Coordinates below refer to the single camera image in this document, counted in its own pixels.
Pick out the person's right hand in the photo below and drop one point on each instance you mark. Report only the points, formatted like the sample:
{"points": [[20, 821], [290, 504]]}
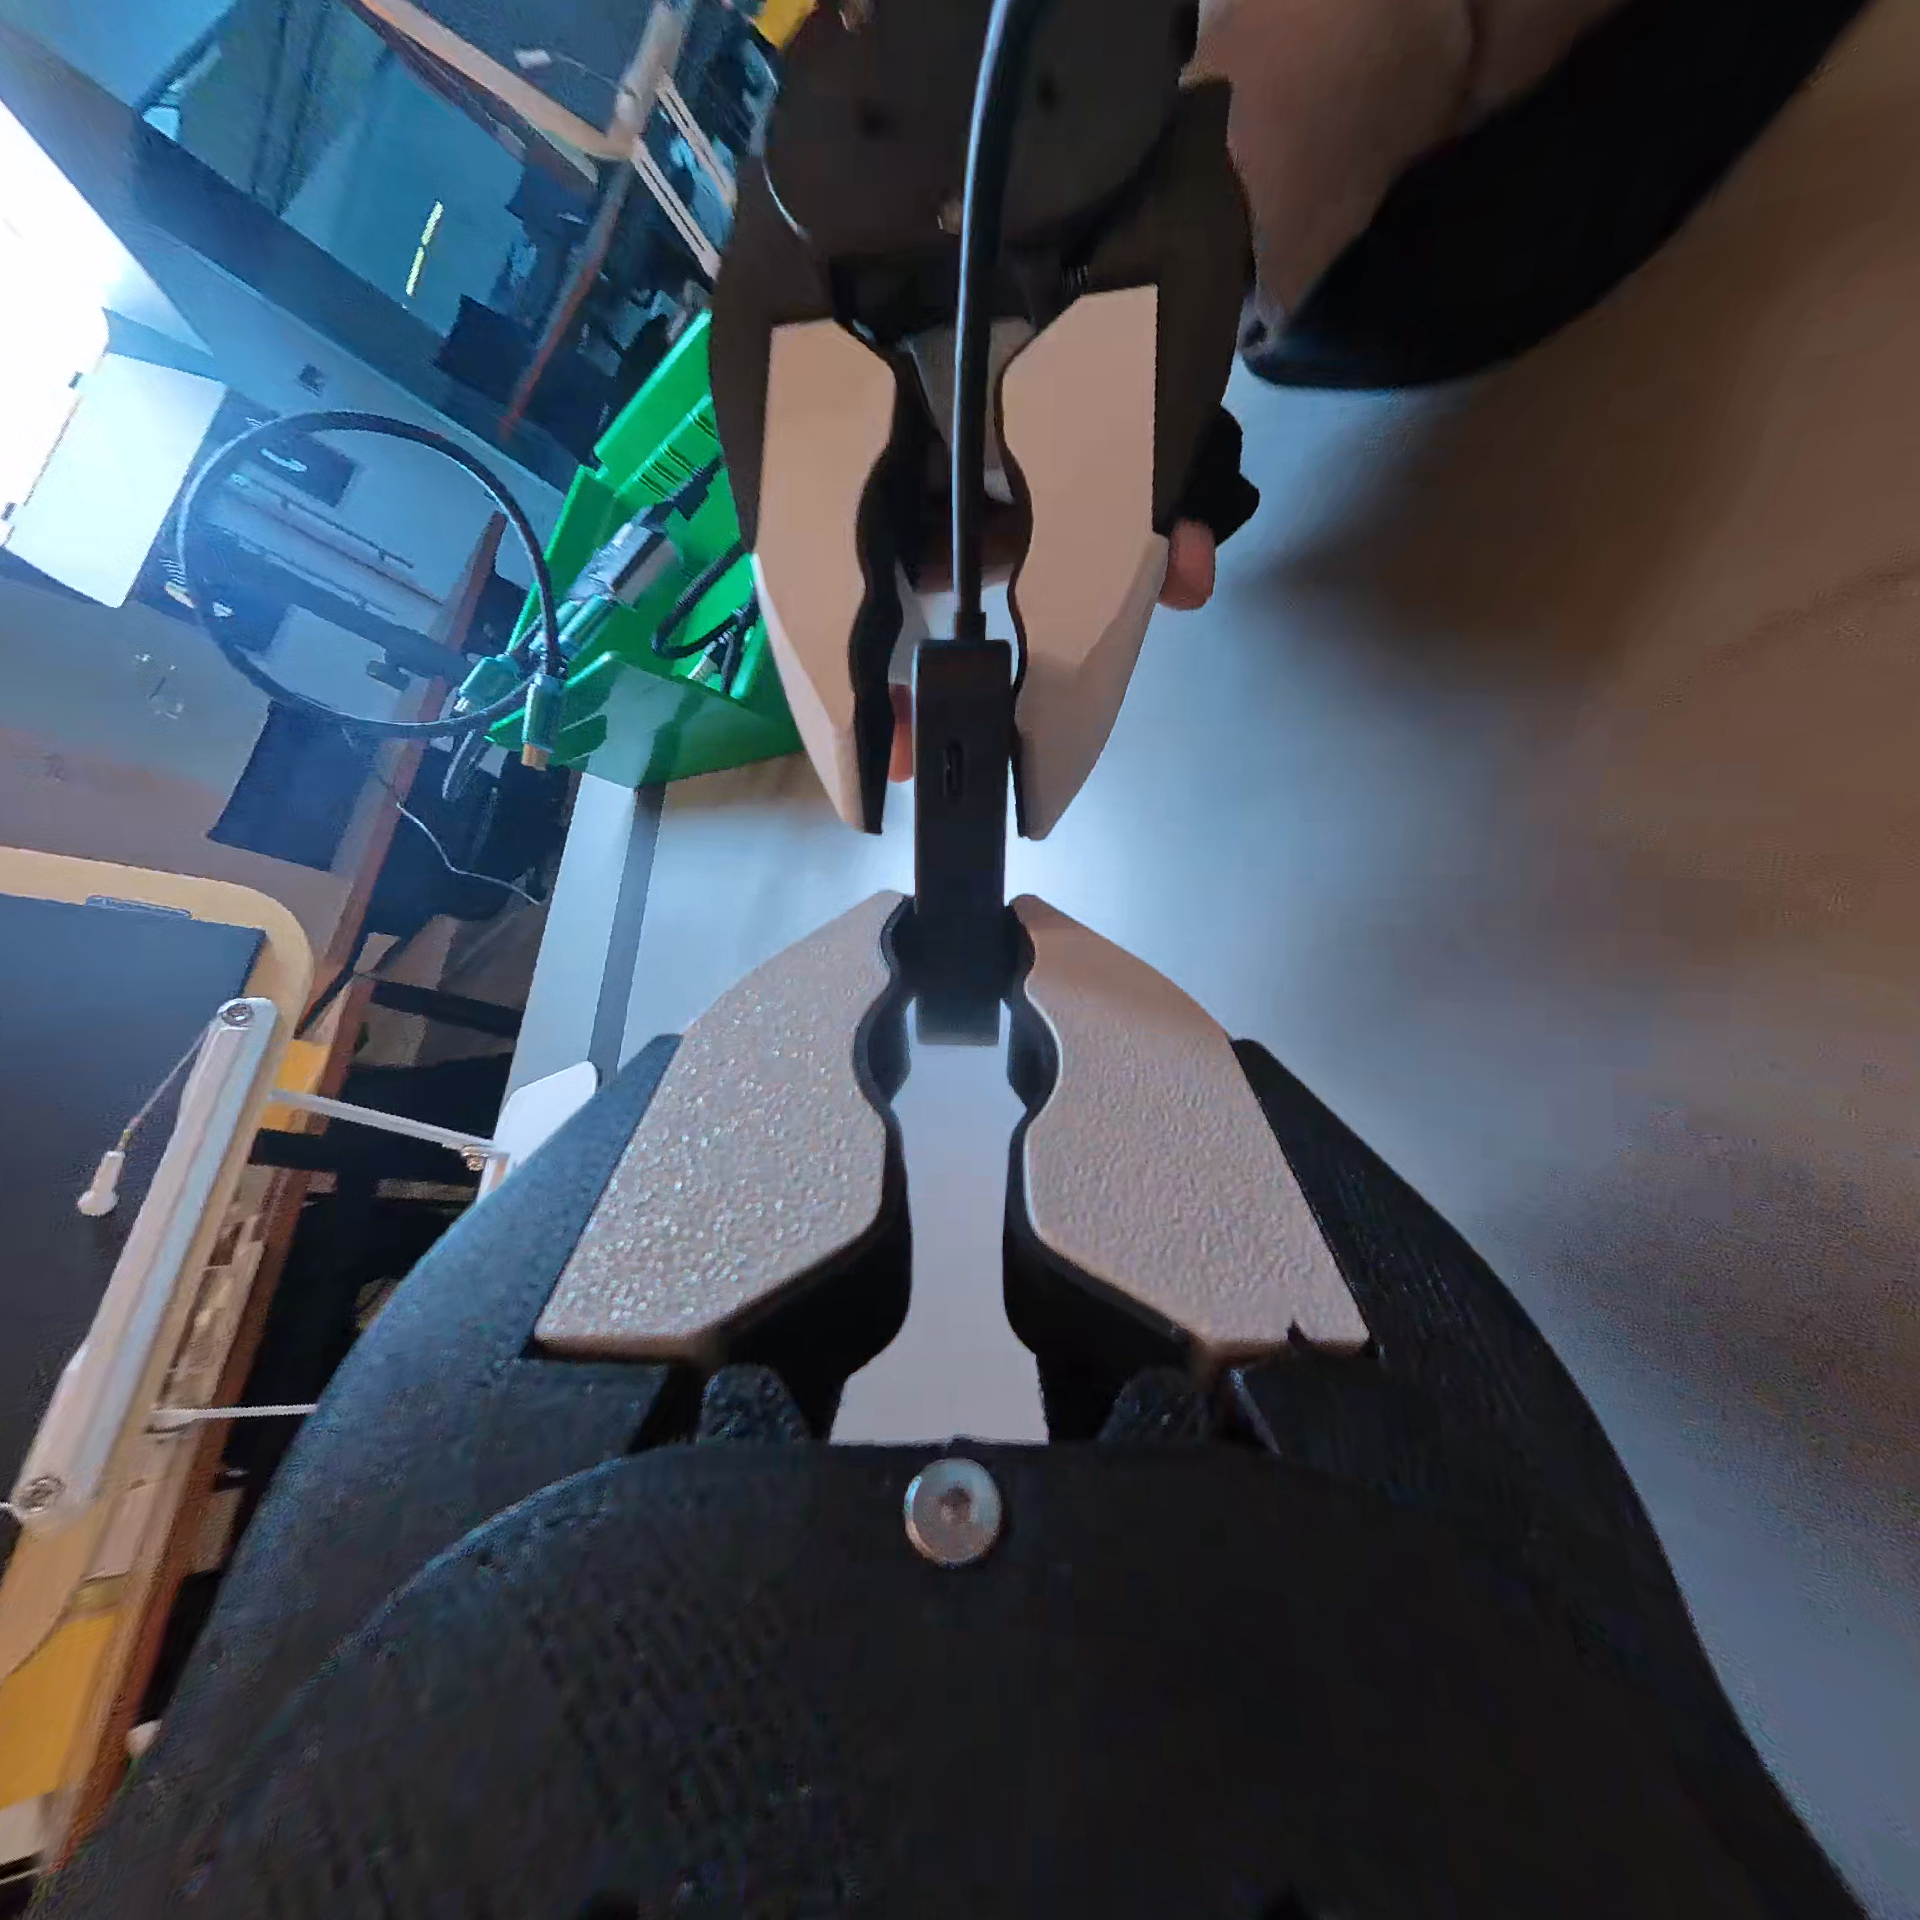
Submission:
{"points": [[1190, 567]]}

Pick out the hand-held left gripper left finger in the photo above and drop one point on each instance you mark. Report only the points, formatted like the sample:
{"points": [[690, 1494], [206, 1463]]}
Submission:
{"points": [[734, 1185]]}

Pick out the black board with wooden rim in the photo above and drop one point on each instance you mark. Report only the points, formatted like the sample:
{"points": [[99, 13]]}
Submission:
{"points": [[91, 1125]]}

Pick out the person's right forearm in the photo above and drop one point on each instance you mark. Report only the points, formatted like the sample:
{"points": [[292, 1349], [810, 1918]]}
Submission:
{"points": [[1349, 120]]}

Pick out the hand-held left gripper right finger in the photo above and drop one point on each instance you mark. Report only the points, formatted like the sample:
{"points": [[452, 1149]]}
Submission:
{"points": [[1184, 1185]]}

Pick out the black mesh cushion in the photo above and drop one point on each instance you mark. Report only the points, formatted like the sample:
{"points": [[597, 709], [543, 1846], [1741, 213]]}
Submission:
{"points": [[1575, 271]]}

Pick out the green plastic bin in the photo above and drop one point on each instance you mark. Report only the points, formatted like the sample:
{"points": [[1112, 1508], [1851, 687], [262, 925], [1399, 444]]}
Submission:
{"points": [[646, 720]]}

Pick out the white stand base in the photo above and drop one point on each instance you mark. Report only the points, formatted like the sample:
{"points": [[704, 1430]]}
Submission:
{"points": [[540, 1109]]}

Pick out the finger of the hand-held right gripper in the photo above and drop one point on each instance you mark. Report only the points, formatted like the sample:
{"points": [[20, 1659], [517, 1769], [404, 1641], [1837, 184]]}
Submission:
{"points": [[810, 495], [1096, 495]]}

